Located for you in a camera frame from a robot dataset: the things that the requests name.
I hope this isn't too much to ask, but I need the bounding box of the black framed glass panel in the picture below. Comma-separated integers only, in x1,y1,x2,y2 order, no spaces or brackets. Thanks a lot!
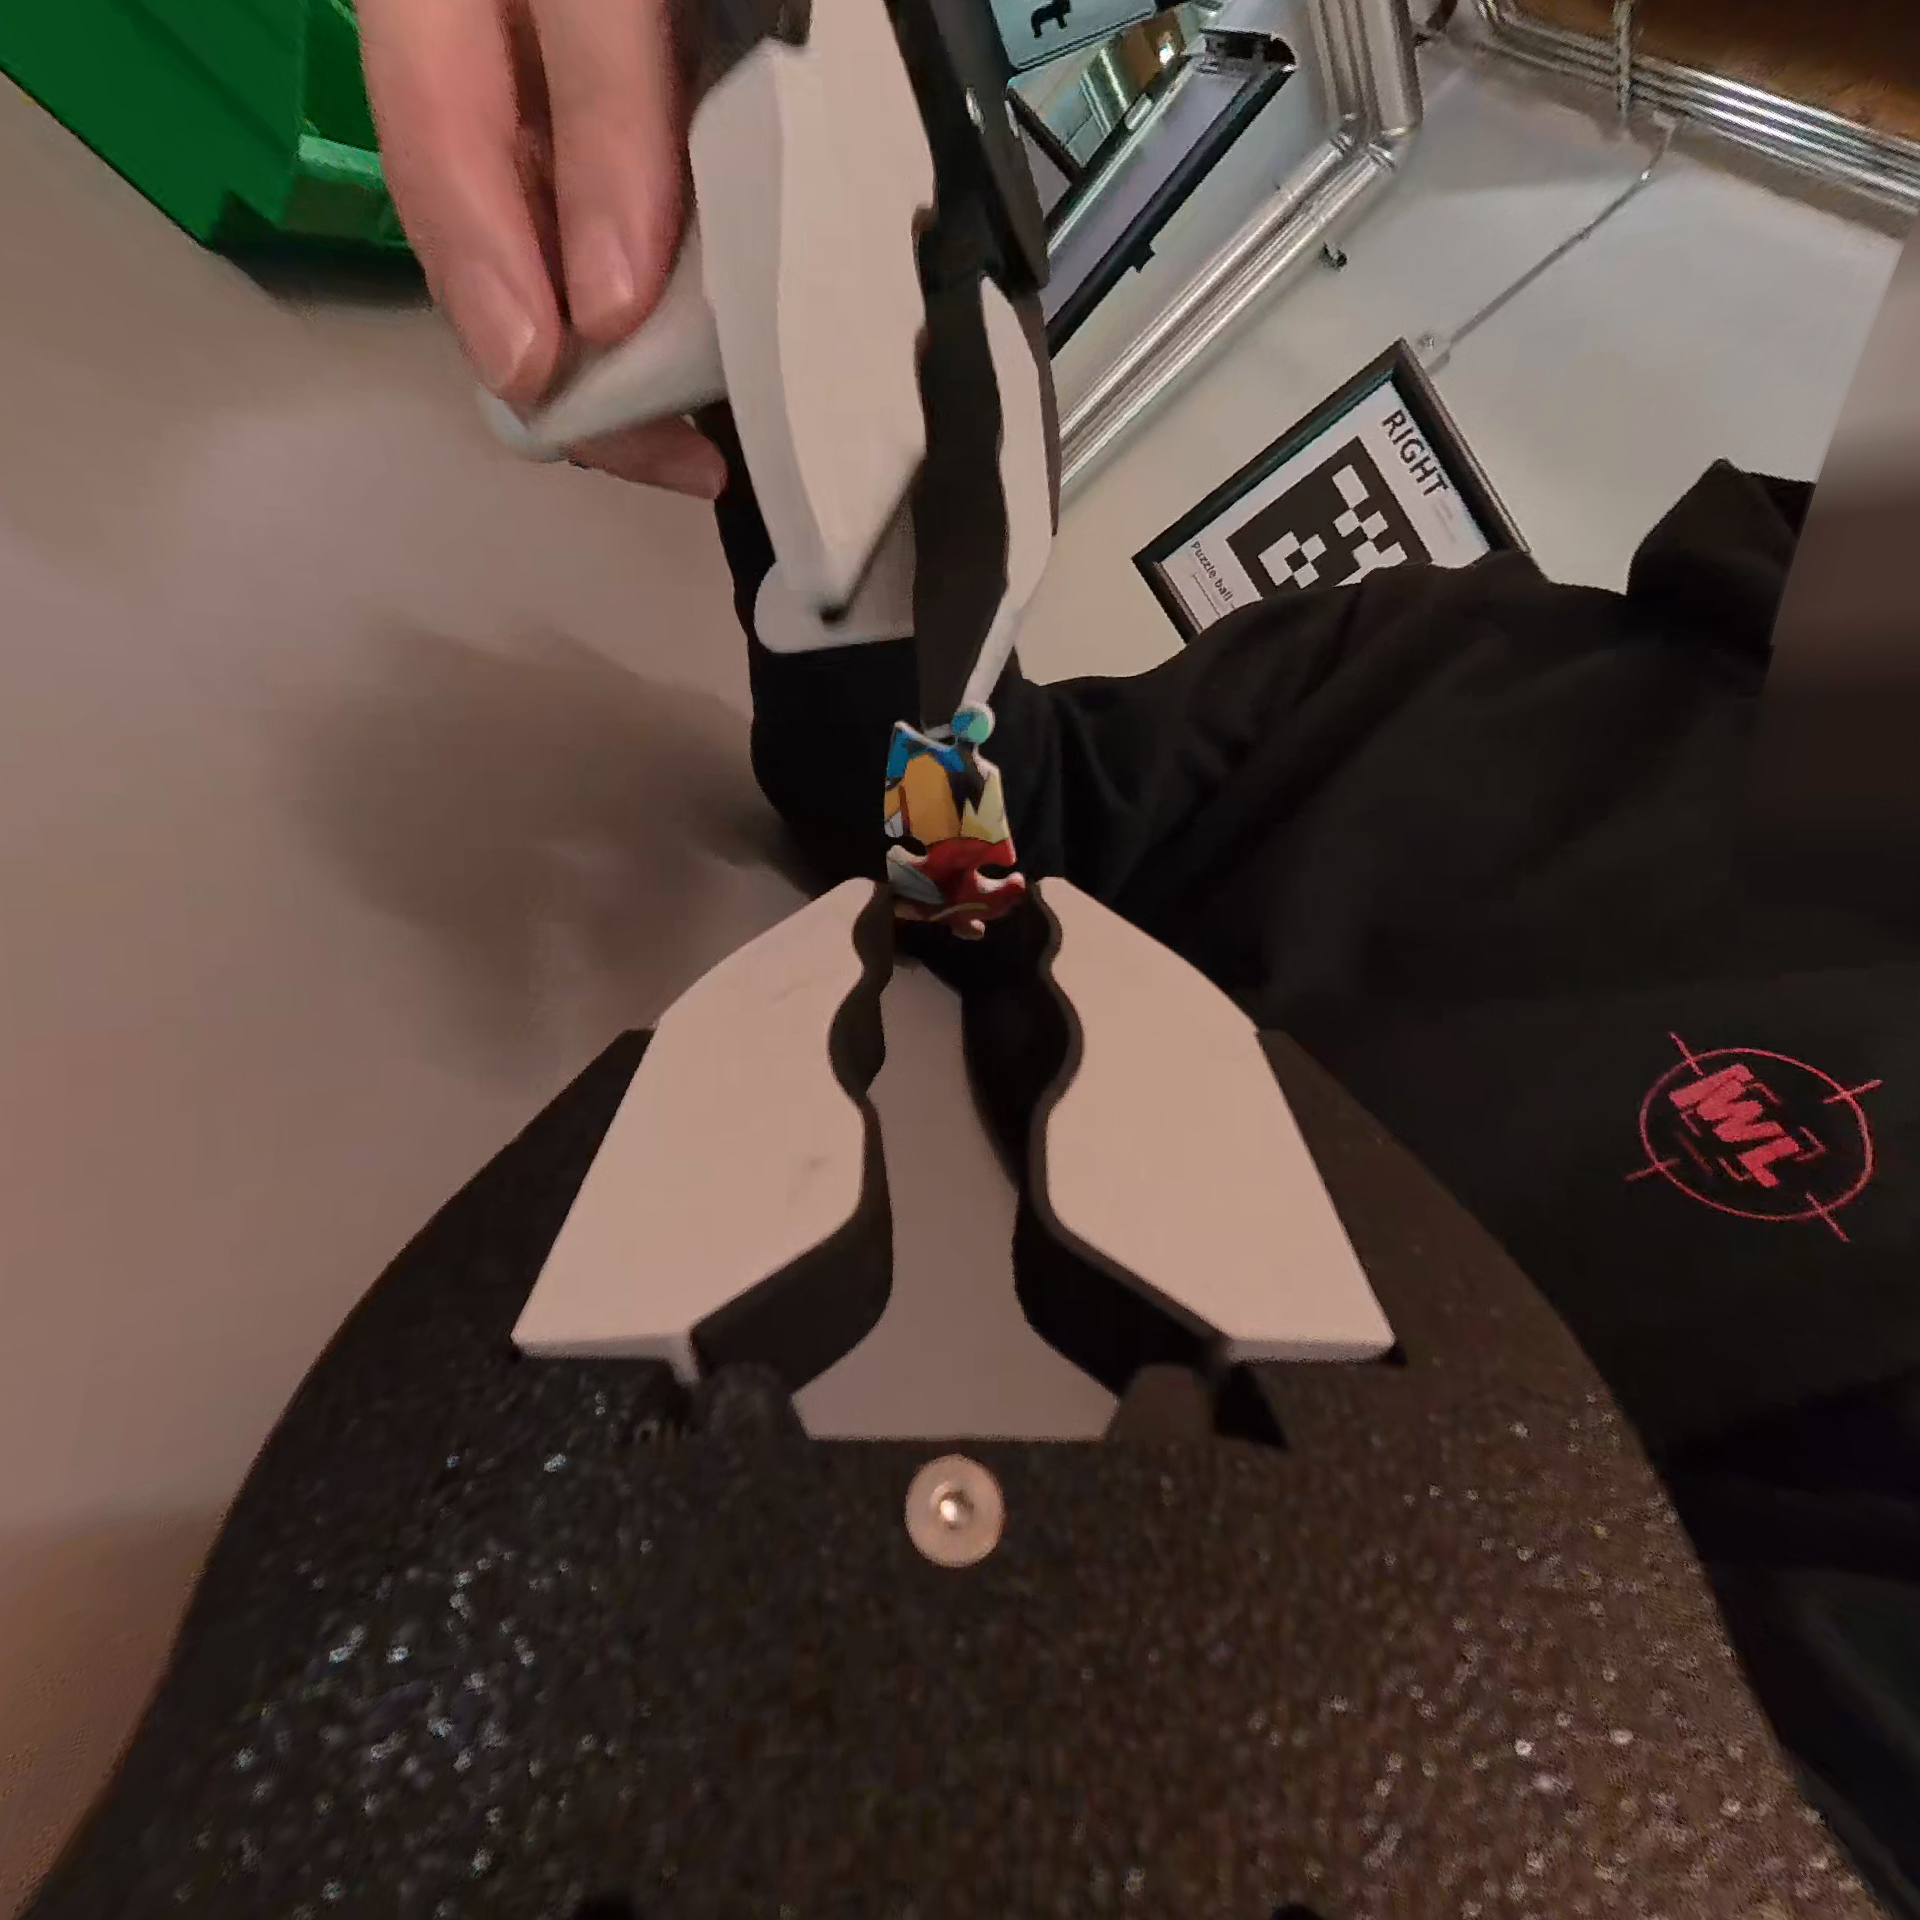
1000,0,1296,354

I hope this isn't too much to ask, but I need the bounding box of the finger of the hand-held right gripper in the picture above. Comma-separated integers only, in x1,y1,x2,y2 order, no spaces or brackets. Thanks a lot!
943,279,1063,719
689,31,971,716

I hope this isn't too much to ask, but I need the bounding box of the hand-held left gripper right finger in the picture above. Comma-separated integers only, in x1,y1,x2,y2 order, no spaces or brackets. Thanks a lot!
959,875,1399,1373

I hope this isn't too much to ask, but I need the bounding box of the person's right hand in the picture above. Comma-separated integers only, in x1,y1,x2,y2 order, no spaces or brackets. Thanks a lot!
359,0,823,499

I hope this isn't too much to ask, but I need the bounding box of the green plastic bin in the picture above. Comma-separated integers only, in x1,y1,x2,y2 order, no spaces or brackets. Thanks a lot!
0,0,429,270

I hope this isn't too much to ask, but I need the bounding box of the person's black sweater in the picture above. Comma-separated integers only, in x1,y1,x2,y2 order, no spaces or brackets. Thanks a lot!
718,411,1920,1920

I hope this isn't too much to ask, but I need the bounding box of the black framed tag sign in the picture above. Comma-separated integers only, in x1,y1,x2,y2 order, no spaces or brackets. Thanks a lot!
1132,344,1531,644

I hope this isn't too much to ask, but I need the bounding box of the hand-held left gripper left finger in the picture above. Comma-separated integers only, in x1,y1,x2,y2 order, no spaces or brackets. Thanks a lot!
514,882,900,1389

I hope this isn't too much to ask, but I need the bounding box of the white-backed puzzle piece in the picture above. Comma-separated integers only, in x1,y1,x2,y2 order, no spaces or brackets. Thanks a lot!
882,705,1029,943

